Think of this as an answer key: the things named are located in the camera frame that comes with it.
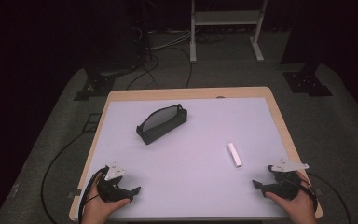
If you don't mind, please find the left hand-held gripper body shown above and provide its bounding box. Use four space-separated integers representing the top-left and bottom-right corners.
97 161 135 204

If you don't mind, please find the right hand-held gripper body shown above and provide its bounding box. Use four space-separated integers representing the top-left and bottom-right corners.
262 158 310 201

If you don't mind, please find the person's left hand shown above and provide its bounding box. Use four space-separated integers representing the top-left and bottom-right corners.
80 172 131 224

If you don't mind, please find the person's right hand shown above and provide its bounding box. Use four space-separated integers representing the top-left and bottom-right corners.
264 172 319 224

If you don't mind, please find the white stick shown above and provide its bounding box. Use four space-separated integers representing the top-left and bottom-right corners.
227 142 243 169

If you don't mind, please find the white table mat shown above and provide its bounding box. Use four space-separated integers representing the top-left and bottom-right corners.
79 97 294 219

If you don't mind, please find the black pencil case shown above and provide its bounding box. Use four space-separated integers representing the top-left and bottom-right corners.
135 103 188 146

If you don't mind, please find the black stand base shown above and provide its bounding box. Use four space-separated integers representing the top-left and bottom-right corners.
282 62 334 98
73 60 139 102

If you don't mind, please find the white metal stand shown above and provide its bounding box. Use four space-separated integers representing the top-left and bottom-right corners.
189 0 269 64

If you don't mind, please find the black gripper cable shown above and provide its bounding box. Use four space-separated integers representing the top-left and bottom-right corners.
77 165 110 224
293 173 320 213

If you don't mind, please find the black floor cable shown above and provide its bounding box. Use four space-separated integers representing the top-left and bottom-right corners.
307 172 352 224
40 130 91 224
125 46 194 91

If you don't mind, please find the black floor frame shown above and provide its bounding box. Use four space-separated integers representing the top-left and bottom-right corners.
81 113 103 133

